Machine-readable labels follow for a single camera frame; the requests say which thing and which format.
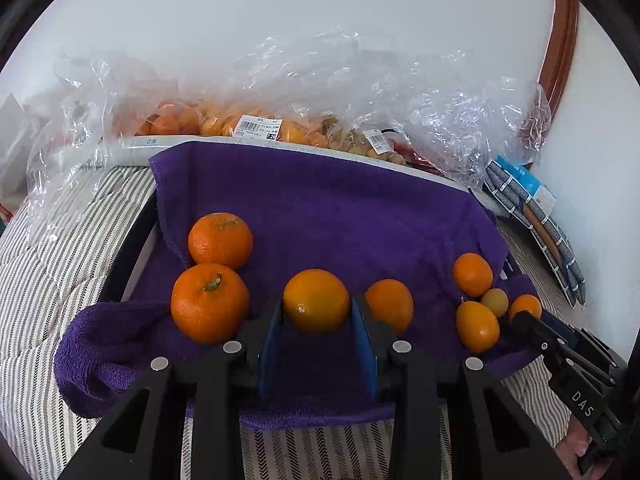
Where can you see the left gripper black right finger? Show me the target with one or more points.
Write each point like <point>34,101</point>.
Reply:
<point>447,411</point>

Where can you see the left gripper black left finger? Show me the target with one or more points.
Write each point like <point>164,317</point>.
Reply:
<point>141,436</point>

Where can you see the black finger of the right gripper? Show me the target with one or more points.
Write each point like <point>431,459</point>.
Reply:
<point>560,344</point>

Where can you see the yellow-green plum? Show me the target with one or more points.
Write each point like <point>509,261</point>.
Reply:
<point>497,301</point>

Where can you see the oval orange citrus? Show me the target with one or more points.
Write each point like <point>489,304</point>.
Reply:
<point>477,327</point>

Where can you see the large orange mandarin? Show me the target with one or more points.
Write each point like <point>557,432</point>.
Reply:
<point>472,274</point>

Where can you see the small orange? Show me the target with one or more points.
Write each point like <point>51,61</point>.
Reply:
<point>222,238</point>

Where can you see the person's right hand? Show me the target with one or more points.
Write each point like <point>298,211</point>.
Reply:
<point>572,446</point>

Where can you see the blue checked folded cloth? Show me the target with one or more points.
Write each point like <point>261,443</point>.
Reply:
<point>548,236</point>

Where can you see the orange mandarin back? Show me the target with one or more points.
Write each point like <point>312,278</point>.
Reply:
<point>390,301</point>

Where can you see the blue white tissue pack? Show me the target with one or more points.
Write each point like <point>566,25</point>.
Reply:
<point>535,190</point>

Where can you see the striped bed quilt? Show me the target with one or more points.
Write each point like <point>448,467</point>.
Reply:
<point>44,285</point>

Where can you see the purple towel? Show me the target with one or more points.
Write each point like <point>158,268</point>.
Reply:
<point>360,222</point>

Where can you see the bagged oranges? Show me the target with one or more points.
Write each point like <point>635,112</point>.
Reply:
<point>270,129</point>

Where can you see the white plastic bag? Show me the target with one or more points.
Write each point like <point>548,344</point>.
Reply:
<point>17,129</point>

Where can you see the clear plastic bags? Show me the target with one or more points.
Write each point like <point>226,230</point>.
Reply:
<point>334,90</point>

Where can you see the brown wooden door frame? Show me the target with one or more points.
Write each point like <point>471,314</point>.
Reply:
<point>559,56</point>

